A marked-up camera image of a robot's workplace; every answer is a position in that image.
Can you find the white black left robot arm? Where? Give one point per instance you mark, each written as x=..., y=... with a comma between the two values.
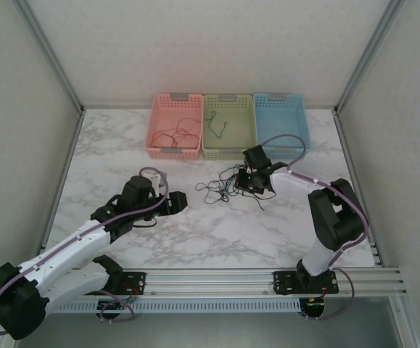
x=64, y=253

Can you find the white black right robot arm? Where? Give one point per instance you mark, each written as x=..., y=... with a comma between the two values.
x=336, y=217

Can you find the green plastic basket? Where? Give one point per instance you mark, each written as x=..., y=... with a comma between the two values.
x=238, y=119

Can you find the blue plastic basket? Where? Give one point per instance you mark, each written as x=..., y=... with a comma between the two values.
x=282, y=119

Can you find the pink plastic basket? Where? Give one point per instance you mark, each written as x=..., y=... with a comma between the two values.
x=173, y=108

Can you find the black control board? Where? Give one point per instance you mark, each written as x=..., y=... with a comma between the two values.
x=113, y=306
x=313, y=308

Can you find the aluminium side rail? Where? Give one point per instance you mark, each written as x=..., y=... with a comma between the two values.
x=63, y=181
x=350, y=163

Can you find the aluminium mounting rail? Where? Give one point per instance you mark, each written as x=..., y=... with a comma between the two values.
x=209, y=281

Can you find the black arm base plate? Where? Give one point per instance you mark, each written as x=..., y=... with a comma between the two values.
x=137, y=281
x=284, y=282

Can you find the aluminium frame post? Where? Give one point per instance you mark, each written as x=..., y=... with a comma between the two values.
x=50, y=54
x=369, y=58

